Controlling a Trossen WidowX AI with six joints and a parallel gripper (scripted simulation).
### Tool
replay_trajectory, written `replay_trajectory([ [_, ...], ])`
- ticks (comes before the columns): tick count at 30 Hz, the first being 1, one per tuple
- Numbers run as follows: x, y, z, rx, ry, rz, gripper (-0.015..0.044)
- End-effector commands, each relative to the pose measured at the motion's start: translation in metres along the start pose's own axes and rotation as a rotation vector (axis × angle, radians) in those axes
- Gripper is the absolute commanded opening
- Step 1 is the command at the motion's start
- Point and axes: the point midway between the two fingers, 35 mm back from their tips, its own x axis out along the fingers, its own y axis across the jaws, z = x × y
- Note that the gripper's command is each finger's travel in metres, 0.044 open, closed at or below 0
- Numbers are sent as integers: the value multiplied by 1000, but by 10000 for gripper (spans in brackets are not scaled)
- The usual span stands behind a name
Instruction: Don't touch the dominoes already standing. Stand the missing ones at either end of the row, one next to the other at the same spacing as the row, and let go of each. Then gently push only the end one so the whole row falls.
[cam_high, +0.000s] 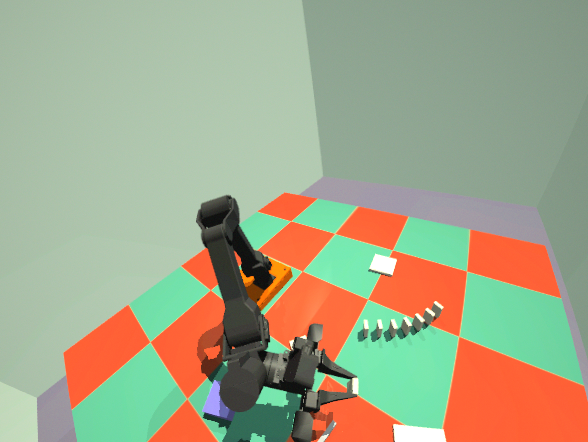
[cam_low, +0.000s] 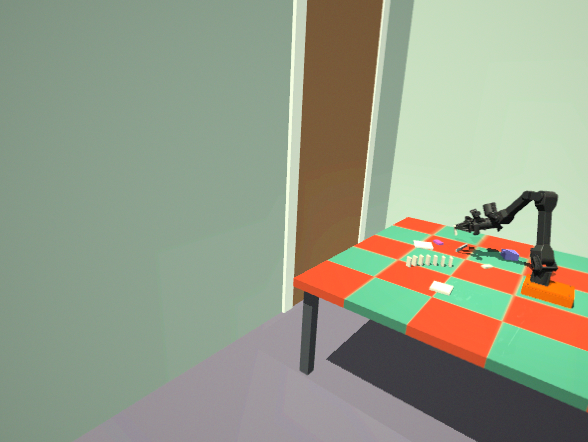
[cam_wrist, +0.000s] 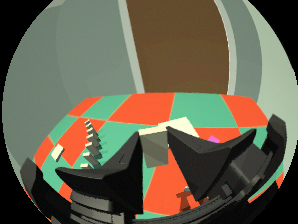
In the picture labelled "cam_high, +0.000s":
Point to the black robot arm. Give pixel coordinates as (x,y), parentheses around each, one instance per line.
(244,325)

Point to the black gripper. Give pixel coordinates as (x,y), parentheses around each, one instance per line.
(310,400)

